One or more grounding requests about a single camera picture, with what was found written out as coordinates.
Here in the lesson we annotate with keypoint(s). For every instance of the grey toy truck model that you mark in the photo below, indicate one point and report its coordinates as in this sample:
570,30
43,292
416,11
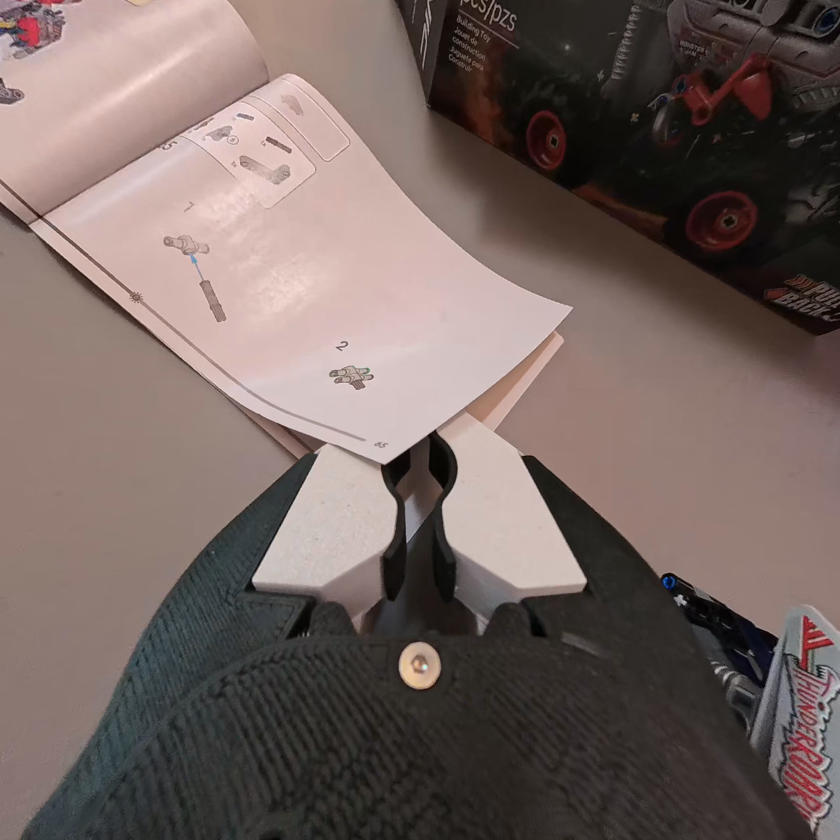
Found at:
807,689

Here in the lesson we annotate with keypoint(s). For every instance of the white instruction booklet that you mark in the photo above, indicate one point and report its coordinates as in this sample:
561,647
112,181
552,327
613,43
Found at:
295,295

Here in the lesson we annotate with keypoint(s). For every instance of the dark toy truck box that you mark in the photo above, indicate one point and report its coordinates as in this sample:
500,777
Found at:
590,98

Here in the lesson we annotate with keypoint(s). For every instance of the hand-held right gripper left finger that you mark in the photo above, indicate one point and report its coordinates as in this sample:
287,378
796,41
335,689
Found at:
328,525

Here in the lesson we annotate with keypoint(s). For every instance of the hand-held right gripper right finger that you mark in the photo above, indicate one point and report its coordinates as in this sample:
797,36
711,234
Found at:
505,525

